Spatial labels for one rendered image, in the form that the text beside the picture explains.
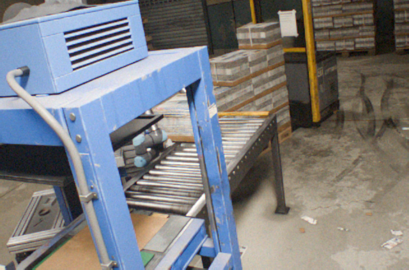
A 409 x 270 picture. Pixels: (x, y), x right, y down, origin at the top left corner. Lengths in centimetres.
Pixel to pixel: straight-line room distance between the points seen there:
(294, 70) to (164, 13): 710
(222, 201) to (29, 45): 91
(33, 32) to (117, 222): 53
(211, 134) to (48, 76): 64
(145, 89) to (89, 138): 25
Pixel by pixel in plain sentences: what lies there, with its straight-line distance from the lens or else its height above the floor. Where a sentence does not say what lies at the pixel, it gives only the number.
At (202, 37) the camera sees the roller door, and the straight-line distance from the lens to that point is 1099.
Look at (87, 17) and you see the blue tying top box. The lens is 121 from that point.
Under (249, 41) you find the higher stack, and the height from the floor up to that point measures 115.
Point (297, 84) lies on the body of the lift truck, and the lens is 486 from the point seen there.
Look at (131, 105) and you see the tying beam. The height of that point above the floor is 149.
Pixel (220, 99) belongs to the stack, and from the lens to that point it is 362.
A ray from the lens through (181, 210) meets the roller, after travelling 190.
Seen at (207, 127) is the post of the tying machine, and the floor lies 126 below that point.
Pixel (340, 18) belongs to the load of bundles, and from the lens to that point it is 832.
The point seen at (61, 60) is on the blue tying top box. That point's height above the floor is 163.
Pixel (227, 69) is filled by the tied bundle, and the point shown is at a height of 100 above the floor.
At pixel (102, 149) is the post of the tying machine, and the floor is 143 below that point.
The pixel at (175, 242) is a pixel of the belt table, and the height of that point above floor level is 79.
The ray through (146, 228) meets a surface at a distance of 180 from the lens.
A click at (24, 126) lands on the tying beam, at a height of 150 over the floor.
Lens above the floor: 174
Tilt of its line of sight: 18 degrees down
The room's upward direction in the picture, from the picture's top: 10 degrees counter-clockwise
